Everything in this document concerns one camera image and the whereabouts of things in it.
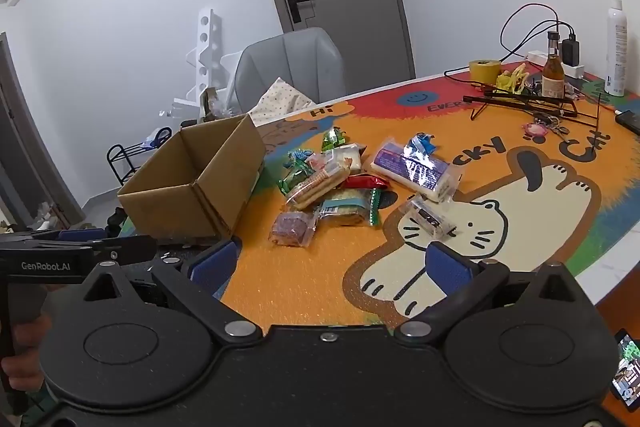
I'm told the black charger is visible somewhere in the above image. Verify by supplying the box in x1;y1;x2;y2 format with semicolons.
561;38;581;68

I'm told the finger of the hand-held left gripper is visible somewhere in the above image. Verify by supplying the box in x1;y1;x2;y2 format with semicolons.
91;234;158;265
30;229;123;244

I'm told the red snack packet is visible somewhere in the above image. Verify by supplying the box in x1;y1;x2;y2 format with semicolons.
342;173;391;190

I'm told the yellow toy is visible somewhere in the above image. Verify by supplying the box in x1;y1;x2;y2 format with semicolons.
495;63;533;95

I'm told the bright green snack packet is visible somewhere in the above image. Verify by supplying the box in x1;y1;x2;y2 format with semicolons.
320;127;353;152

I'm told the blue cartoon snack packet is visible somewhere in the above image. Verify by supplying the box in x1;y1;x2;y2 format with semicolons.
285;148;316;168

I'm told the long clear biscuit packet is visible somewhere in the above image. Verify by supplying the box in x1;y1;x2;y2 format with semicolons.
286;167;351;211

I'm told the yellow tape roll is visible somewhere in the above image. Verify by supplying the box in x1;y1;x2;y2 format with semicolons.
469;58;502;84

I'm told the dark grey door frame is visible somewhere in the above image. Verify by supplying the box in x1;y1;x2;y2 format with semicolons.
0;32;86;233

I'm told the black smartphone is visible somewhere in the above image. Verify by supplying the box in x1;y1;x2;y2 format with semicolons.
615;109;640;134

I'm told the large white blue cracker packet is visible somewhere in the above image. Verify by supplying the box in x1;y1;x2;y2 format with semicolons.
369;138;461;204

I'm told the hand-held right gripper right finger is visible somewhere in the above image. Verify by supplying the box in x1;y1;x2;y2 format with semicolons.
392;241;583;348

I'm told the white spray bottle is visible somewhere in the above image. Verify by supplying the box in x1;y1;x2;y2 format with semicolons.
604;0;629;98

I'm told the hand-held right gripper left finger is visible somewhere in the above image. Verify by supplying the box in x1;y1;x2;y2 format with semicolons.
82;238;262;349

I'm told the purple cake packet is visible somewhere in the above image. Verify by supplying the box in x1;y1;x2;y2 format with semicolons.
269;209;317;249

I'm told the pink keychain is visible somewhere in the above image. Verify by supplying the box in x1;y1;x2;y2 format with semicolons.
520;119;551;142

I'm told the person's left hand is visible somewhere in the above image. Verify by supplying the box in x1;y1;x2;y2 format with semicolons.
0;314;53;390

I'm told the smartphone with lit screen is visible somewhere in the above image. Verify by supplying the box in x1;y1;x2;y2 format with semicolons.
609;328;640;413

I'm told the green striped bread packet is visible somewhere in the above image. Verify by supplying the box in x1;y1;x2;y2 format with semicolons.
312;188;383;228

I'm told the black door handle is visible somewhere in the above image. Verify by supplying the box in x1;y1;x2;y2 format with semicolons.
285;0;311;24

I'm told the black wire stand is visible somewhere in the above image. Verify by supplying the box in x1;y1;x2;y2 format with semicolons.
462;88;606;158

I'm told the cream polka dot cushion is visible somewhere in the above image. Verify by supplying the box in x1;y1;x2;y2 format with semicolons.
248;77;318;128

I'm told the white power strip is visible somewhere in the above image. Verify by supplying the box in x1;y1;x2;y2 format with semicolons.
527;50;586;80

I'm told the black metal shoe rack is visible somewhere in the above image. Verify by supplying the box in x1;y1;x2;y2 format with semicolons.
106;127;173;188

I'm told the colourful cartoon cat mat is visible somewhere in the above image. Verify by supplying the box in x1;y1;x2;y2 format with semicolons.
120;61;640;329

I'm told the grey door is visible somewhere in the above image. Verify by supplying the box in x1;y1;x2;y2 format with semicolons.
248;0;417;100

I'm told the blue foil snack packet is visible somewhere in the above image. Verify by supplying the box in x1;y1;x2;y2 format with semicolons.
402;133;438;158

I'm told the brown glass bottle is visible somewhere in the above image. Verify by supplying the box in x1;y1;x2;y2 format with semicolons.
541;32;567;98

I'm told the dark green snack packet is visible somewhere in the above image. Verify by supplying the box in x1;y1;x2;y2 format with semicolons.
277;167;313;196

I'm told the brown cardboard box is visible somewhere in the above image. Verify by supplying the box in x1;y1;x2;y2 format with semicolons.
117;113;267;242

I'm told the black cable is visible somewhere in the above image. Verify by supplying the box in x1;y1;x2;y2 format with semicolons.
444;19;577;84

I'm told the grey padded chair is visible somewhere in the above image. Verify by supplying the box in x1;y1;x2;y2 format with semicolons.
234;27;347;114

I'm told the white perforated rack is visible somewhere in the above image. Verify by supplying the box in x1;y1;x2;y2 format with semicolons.
159;8;246;118

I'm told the clear sandwich bread packet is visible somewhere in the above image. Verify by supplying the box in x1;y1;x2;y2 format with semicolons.
320;143;363;172

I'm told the clear packet with black label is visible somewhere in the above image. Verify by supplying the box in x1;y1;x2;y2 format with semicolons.
400;194;458;242

